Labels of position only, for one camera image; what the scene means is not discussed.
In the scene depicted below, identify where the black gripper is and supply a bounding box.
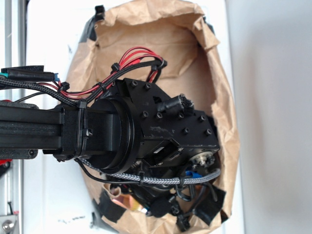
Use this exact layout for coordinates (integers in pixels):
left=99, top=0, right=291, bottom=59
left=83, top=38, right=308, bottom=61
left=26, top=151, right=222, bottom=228
left=112, top=78, right=219, bottom=176

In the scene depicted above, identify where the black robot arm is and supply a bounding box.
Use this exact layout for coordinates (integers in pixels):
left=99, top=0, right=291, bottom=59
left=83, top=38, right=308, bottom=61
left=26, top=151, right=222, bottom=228
left=0, top=78, right=219, bottom=174

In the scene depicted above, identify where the brown paper bag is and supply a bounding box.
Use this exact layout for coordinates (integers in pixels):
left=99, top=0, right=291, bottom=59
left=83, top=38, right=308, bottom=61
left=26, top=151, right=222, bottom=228
left=66, top=0, right=240, bottom=234

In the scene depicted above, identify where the copper-coloured object in bag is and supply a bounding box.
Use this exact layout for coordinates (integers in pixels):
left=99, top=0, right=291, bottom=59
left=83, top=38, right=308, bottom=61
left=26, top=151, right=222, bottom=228
left=110, top=190, right=147, bottom=213

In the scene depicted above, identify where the grey braided cable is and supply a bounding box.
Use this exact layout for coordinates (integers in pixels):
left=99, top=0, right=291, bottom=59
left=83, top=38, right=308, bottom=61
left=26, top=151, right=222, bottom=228
left=79, top=158, right=221, bottom=185

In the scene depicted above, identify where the red and black wire bundle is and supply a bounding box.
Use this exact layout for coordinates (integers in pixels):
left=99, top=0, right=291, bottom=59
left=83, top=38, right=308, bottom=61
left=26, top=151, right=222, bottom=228
left=0, top=47, right=168, bottom=105

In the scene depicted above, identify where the aluminium rail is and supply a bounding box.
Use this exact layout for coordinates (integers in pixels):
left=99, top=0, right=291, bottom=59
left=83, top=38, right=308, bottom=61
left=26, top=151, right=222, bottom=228
left=0, top=0, right=26, bottom=234

